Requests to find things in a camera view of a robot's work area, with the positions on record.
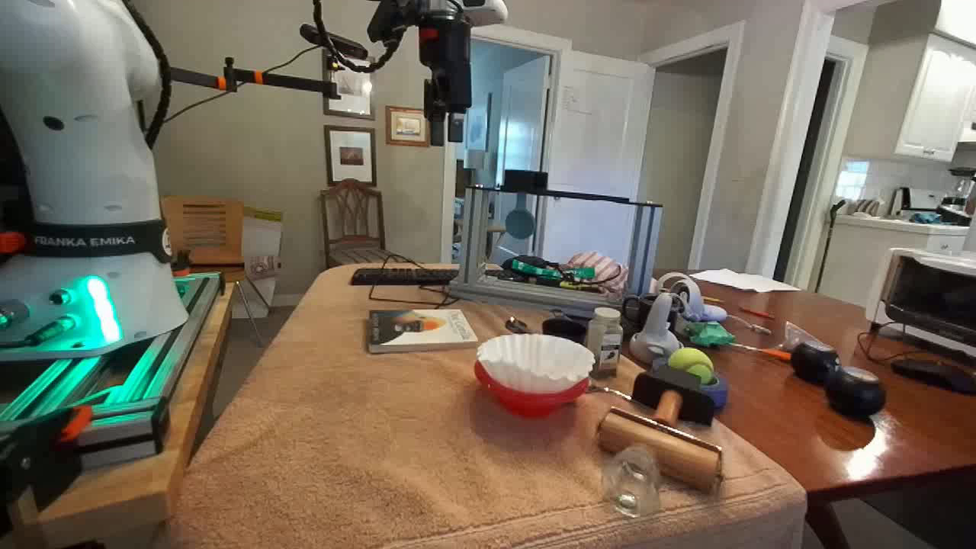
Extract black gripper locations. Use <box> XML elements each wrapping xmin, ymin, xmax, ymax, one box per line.
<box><xmin>418</xmin><ymin>15</ymin><xmax>475</xmax><ymax>150</ymax></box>

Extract black measuring cup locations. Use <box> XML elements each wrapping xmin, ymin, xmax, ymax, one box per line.
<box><xmin>539</xmin><ymin>312</ymin><xmax>595</xmax><ymax>344</ymax></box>

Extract clear glass cup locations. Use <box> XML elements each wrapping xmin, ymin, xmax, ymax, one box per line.
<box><xmin>597</xmin><ymin>438</ymin><xmax>665</xmax><ymax>523</ymax></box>

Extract wooden chair with carved back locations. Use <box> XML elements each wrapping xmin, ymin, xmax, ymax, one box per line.
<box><xmin>318</xmin><ymin>184</ymin><xmax>393</xmax><ymax>271</ymax></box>

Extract black computer keyboard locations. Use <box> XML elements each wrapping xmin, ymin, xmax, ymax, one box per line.
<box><xmin>347</xmin><ymin>262</ymin><xmax>460</xmax><ymax>291</ymax></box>

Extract paperback book with bird cover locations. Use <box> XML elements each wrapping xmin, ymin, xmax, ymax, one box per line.
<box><xmin>362</xmin><ymin>305</ymin><xmax>482</xmax><ymax>358</ymax></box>

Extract red striped cloth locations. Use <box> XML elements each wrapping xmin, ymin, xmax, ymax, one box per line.
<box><xmin>563</xmin><ymin>250</ymin><xmax>632</xmax><ymax>296</ymax></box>

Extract white paper bag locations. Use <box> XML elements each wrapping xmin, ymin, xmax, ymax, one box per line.
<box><xmin>237</xmin><ymin>205</ymin><xmax>288</xmax><ymax>312</ymax></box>

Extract white paper coffee filter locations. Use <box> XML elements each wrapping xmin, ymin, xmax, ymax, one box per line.
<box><xmin>472</xmin><ymin>333</ymin><xmax>597</xmax><ymax>398</ymax></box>

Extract wooden crate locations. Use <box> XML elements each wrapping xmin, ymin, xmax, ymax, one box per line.
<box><xmin>158</xmin><ymin>194</ymin><xmax>247</xmax><ymax>274</ymax></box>

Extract red bowl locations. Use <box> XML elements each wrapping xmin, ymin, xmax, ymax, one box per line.
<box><xmin>472</xmin><ymin>358</ymin><xmax>595</xmax><ymax>422</ymax></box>

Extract white headphones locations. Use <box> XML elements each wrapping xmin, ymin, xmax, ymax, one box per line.
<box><xmin>627</xmin><ymin>270</ymin><xmax>731</xmax><ymax>368</ymax></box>

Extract green plastic toy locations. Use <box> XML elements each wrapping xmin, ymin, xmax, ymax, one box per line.
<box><xmin>680</xmin><ymin>316</ymin><xmax>739</xmax><ymax>350</ymax></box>

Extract white paper sheet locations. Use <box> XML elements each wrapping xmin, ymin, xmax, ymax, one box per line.
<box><xmin>689</xmin><ymin>265</ymin><xmax>804</xmax><ymax>300</ymax></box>

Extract beige towel table cover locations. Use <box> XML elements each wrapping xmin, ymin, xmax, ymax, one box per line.
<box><xmin>163</xmin><ymin>262</ymin><xmax>812</xmax><ymax>549</ymax></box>

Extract yellow tennis ball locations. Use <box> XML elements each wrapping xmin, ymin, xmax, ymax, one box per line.
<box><xmin>665</xmin><ymin>344</ymin><xmax>719</xmax><ymax>387</ymax></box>

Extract black brush block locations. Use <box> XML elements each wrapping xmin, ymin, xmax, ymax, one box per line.
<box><xmin>630</xmin><ymin>368</ymin><xmax>731</xmax><ymax>429</ymax></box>

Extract wooden rolling pin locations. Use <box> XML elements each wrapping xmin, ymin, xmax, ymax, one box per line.
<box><xmin>592</xmin><ymin>404</ymin><xmax>729</xmax><ymax>496</ymax></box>

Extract black round device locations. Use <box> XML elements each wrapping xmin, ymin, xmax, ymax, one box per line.
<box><xmin>786</xmin><ymin>340</ymin><xmax>842</xmax><ymax>387</ymax></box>
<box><xmin>824</xmin><ymin>360</ymin><xmax>889</xmax><ymax>424</ymax></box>

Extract white kitchen counter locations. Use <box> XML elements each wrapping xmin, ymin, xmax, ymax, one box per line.
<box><xmin>814</xmin><ymin>210</ymin><xmax>976</xmax><ymax>312</ymax></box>

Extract wooden robot cart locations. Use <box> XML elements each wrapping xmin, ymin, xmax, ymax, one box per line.
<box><xmin>34</xmin><ymin>281</ymin><xmax>237</xmax><ymax>549</ymax></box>

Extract white toaster oven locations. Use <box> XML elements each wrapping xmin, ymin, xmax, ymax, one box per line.
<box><xmin>867</xmin><ymin>244</ymin><xmax>976</xmax><ymax>360</ymax></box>

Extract small framed wall picture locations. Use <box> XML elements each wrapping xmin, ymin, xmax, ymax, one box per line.
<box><xmin>384</xmin><ymin>104</ymin><xmax>433</xmax><ymax>150</ymax></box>

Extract large framed wall picture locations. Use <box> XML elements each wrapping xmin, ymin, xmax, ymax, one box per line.
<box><xmin>322</xmin><ymin>53</ymin><xmax>380</xmax><ymax>123</ymax></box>

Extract dark framed wall picture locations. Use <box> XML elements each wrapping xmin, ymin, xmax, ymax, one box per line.
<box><xmin>324</xmin><ymin>123</ymin><xmax>381</xmax><ymax>190</ymax></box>

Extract green handled tool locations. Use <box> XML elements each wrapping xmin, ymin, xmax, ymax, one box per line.
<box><xmin>500</xmin><ymin>253</ymin><xmax>597</xmax><ymax>291</ymax></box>

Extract black camera boom rod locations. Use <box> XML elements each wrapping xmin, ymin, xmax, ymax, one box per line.
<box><xmin>164</xmin><ymin>56</ymin><xmax>345</xmax><ymax>104</ymax></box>

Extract aluminium profile frame stand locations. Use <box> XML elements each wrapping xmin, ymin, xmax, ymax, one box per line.
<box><xmin>450</xmin><ymin>165</ymin><xmax>669</xmax><ymax>308</ymax></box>

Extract orange handled screwdriver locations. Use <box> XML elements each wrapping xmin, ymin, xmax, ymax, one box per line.
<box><xmin>729</xmin><ymin>337</ymin><xmax>800</xmax><ymax>366</ymax></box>

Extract aluminium robot mount platform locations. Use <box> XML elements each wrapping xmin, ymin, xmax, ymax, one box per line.
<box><xmin>0</xmin><ymin>270</ymin><xmax>226</xmax><ymax>481</ymax></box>

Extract white kitchen wall cabinet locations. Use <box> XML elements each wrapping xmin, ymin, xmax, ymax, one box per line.
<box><xmin>891</xmin><ymin>28</ymin><xmax>976</xmax><ymax>167</ymax></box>

